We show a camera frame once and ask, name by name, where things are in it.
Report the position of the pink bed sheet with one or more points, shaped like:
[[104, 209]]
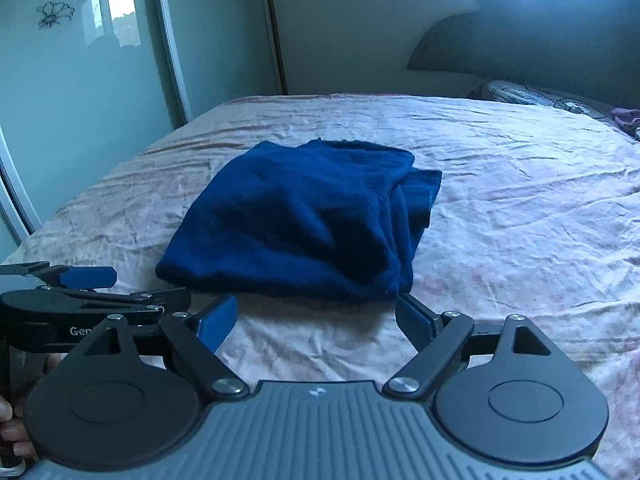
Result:
[[525, 220]]

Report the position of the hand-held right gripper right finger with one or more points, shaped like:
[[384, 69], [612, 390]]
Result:
[[415, 322]]

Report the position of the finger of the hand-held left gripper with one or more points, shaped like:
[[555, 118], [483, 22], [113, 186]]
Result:
[[75, 302], [90, 277]]

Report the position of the glass wardrobe door flower print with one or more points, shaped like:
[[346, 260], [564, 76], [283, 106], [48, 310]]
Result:
[[75, 110], [225, 40]]

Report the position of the dark scalloped headboard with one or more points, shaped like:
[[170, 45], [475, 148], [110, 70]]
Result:
[[525, 35]]

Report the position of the blue knit sweater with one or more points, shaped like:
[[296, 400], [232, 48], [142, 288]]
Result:
[[300, 220]]

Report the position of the patterned pillow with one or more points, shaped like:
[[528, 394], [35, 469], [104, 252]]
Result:
[[530, 95]]

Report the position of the person's left hand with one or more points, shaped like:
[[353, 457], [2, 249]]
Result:
[[12, 432]]

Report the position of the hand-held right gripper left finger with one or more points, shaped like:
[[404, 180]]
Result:
[[217, 323]]

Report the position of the purple cloth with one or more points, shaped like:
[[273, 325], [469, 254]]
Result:
[[627, 119]]

